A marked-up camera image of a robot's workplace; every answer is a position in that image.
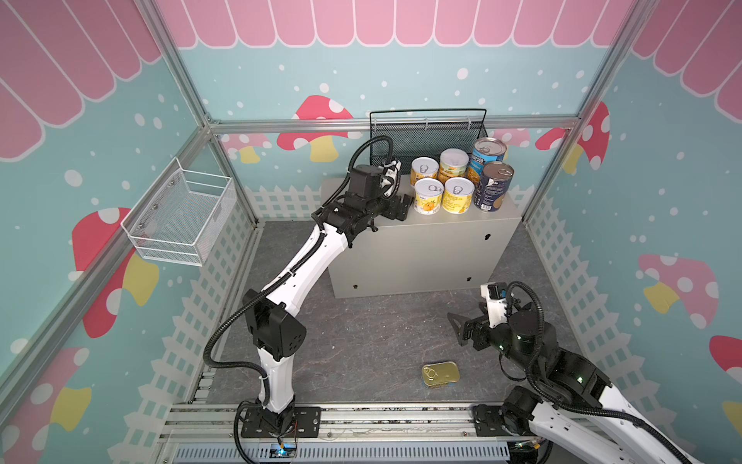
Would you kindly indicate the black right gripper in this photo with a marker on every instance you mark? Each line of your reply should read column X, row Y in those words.
column 473, row 331

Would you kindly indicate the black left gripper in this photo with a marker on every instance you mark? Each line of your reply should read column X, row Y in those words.
column 392, row 213

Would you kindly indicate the yellow can white lid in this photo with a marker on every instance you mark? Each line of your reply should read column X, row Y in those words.
column 428, row 196
column 453, row 163
column 423, row 168
column 458, row 195

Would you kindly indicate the yellow can white lid front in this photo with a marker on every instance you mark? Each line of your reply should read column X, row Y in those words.
column 458, row 195

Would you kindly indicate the gold rectangular sardine tin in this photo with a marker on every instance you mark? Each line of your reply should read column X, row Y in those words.
column 436, row 375

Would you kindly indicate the dark navy label can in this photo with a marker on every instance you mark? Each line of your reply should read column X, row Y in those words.
column 493, row 185

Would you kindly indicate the blue Progresso soup can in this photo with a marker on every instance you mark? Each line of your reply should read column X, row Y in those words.
column 485, row 149

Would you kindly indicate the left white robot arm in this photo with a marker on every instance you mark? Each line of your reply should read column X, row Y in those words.
column 368, row 191

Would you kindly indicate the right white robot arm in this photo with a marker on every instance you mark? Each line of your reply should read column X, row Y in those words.
column 561, row 397

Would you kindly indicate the grey metal cabinet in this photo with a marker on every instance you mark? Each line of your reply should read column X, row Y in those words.
column 425, row 253

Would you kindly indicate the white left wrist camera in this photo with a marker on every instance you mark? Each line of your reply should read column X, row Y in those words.
column 390, row 174

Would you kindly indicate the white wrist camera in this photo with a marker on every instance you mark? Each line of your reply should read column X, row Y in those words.
column 495, row 295
column 390, row 174

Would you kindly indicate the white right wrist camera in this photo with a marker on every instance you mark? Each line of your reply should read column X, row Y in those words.
column 495, row 295

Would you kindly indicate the black mesh wire basket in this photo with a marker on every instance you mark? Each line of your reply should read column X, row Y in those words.
column 427, row 133

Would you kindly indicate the white mesh wire basket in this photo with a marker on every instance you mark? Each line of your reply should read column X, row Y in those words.
column 181, row 216

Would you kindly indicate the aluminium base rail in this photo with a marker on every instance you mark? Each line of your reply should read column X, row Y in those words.
column 346, row 433

